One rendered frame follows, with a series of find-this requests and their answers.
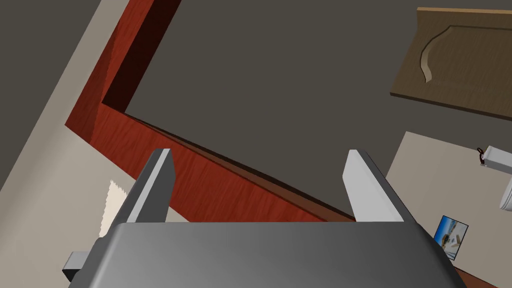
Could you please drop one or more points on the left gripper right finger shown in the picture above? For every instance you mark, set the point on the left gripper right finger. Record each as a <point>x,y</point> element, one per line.
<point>370,192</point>

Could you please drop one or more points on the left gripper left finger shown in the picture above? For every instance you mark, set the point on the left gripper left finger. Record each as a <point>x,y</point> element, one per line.
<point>150,192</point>

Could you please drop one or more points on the brown wooden door leaf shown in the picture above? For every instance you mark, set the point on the brown wooden door leaf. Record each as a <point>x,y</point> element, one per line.
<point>464,68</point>

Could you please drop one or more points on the blue framed wall picture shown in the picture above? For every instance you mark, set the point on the blue framed wall picture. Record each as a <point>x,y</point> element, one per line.
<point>450,236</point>

